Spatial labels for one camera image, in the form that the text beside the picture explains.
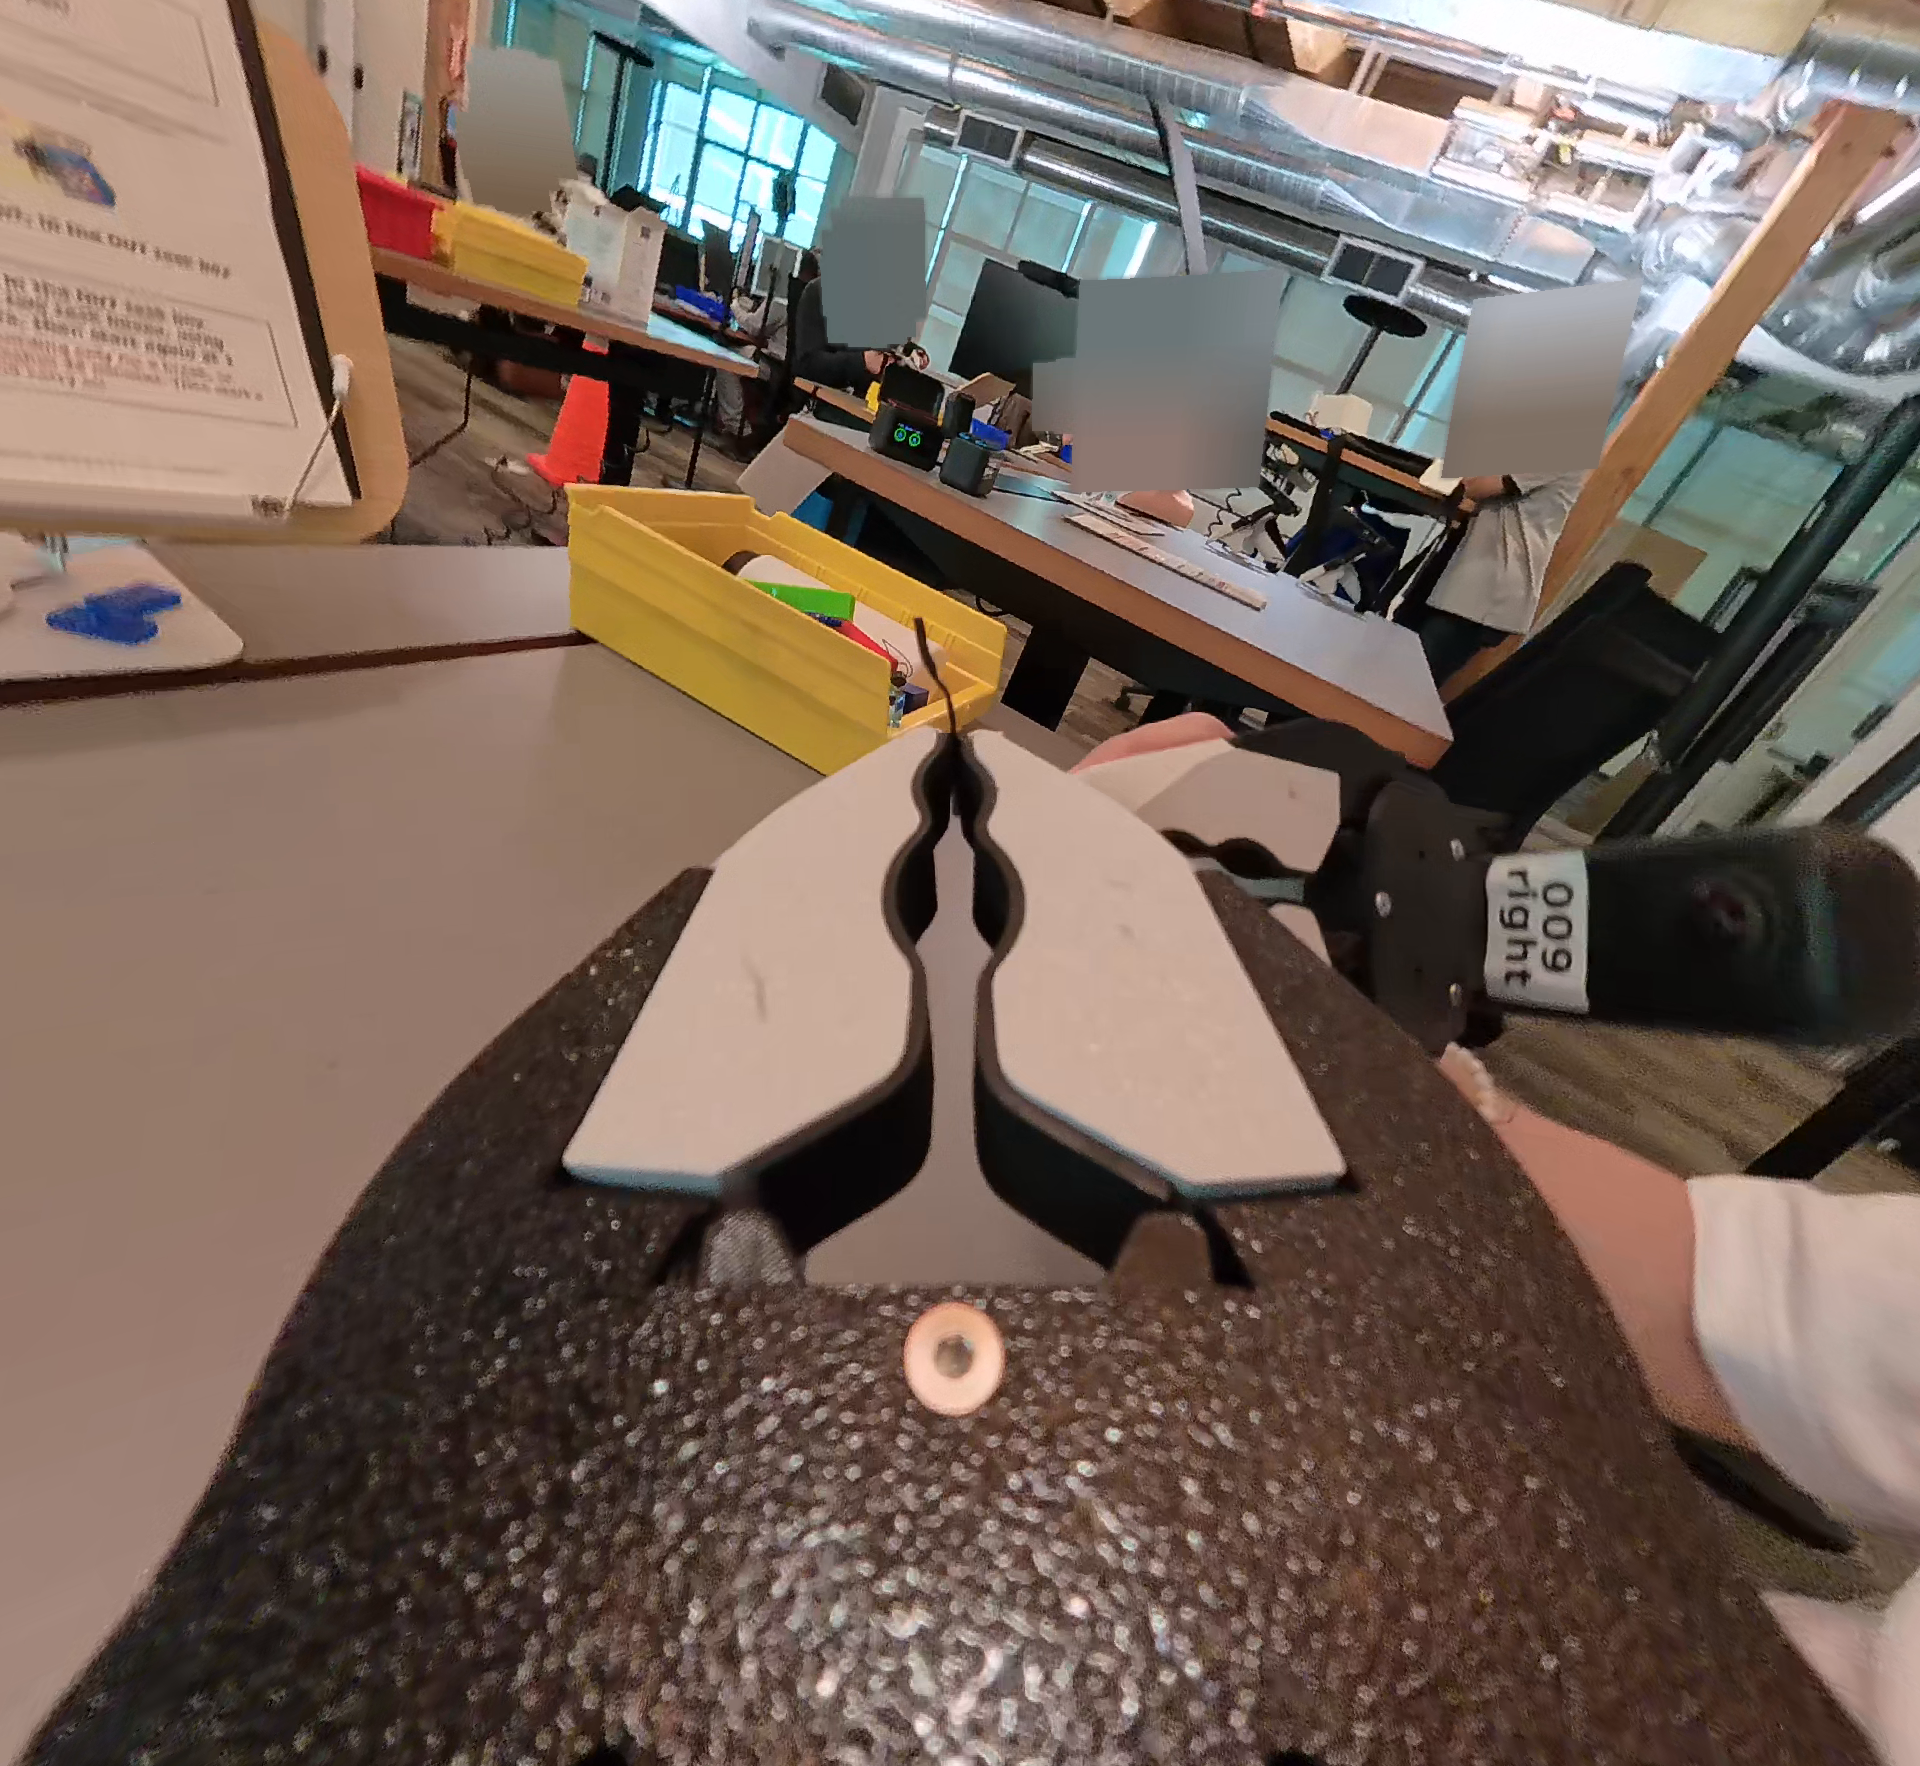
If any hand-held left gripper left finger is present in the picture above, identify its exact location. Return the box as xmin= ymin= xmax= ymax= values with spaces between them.
xmin=560 ymin=728 xmax=962 ymax=1257

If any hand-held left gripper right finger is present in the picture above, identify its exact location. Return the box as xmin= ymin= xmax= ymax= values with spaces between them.
xmin=965 ymin=731 xmax=1348 ymax=1265

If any thin black cord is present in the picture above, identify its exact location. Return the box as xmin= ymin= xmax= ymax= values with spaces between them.
xmin=908 ymin=618 xmax=965 ymax=751

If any yellow plastic bin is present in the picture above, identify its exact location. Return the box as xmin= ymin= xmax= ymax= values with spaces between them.
xmin=568 ymin=482 xmax=1011 ymax=778

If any person's right forearm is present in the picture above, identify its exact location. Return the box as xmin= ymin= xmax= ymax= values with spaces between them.
xmin=1440 ymin=1045 xmax=1749 ymax=1439

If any person's right hand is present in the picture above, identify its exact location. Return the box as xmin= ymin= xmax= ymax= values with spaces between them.
xmin=1078 ymin=710 xmax=1244 ymax=771

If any grey-top wood-edged desk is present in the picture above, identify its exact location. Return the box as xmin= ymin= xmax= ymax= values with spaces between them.
xmin=783 ymin=413 xmax=1455 ymax=765

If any long white strip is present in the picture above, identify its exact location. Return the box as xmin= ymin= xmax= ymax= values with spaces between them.
xmin=1067 ymin=510 xmax=1266 ymax=612

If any black office chair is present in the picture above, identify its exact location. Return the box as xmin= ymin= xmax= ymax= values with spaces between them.
xmin=1440 ymin=563 xmax=1719 ymax=853

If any wooden-top equipment cart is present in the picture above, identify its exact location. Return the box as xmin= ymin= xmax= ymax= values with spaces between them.
xmin=1268 ymin=413 xmax=1465 ymax=612

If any black tripod stand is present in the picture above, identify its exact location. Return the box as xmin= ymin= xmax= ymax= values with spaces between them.
xmin=1642 ymin=401 xmax=1920 ymax=778

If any person's white shirt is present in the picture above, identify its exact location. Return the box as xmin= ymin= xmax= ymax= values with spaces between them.
xmin=1686 ymin=1174 xmax=1920 ymax=1766

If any black round-top stand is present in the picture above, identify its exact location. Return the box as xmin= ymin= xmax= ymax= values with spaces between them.
xmin=1343 ymin=292 xmax=1425 ymax=394

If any black case with green lights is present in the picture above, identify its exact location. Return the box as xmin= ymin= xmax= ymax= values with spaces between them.
xmin=870 ymin=362 xmax=950 ymax=468

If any black computer monitor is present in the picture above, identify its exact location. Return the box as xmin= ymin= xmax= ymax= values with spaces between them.
xmin=955 ymin=258 xmax=1082 ymax=380

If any orange traffic cone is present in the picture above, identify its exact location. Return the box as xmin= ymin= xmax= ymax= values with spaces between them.
xmin=529 ymin=371 xmax=615 ymax=485

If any white item with blue mark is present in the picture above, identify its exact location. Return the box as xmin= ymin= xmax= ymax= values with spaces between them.
xmin=0 ymin=530 xmax=244 ymax=680

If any wooden-top standing desk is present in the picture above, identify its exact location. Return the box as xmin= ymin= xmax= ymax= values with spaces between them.
xmin=373 ymin=248 xmax=759 ymax=492

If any white cardboard box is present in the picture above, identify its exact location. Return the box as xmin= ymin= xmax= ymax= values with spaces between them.
xmin=562 ymin=184 xmax=665 ymax=325

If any stack of yellow bins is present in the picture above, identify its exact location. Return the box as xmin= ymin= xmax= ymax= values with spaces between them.
xmin=436 ymin=201 xmax=590 ymax=307

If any instruction sheet on board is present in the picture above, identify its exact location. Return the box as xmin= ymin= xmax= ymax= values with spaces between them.
xmin=254 ymin=18 xmax=412 ymax=546

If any red plastic bin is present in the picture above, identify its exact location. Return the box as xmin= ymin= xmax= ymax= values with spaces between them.
xmin=359 ymin=164 xmax=452 ymax=261

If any printed instruction sheet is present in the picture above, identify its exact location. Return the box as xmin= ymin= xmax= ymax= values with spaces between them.
xmin=0 ymin=0 xmax=363 ymax=514

